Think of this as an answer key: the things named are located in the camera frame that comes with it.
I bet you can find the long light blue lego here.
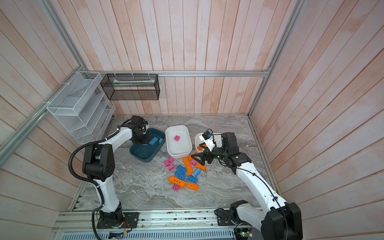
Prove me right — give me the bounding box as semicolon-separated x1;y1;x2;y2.
149;137;159;145

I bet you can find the long orange technic lego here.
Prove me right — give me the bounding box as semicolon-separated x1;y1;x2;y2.
168;176;186;188

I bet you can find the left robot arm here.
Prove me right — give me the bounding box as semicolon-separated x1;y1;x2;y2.
83;116;150;229

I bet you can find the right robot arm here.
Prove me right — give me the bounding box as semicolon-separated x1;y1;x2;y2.
192;130;303;240

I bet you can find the light blue lego brick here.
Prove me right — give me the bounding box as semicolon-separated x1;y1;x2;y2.
192;169;202;178

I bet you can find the long orange lego centre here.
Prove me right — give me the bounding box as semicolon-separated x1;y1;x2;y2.
183;157;194;176

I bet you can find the right white plastic bin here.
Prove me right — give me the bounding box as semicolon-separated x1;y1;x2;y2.
195;132;234;153

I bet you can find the white plastic bin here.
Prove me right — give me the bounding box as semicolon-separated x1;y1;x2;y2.
165;125;193;159
195;132;234;153

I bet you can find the dark teal plastic bin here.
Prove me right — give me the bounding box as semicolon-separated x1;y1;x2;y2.
130;128;166;163

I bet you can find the middle white plastic bin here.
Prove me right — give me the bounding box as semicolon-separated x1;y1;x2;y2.
165;125;193;159

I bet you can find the blue lego lower brick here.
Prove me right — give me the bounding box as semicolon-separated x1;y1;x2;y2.
187;176;198;185

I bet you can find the blue lego double brick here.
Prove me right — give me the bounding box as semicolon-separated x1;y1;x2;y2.
175;165;188;181

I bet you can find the orange lego bottom plate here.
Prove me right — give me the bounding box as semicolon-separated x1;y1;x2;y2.
187;182;199;191

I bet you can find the pink lego bottom brick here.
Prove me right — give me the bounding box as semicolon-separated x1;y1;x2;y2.
172;184;181;192

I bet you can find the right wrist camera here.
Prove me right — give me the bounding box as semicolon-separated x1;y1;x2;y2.
200;129;216;152

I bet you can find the black corrugated cable hose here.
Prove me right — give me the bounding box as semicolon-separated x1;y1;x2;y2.
68;131;121;240

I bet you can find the black wire mesh basket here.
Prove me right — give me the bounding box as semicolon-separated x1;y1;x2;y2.
101;73;161;101

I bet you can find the white wire mesh shelf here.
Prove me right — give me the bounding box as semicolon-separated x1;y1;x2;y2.
47;72;116;145

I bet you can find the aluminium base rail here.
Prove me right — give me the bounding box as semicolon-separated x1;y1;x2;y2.
50;207;302;240

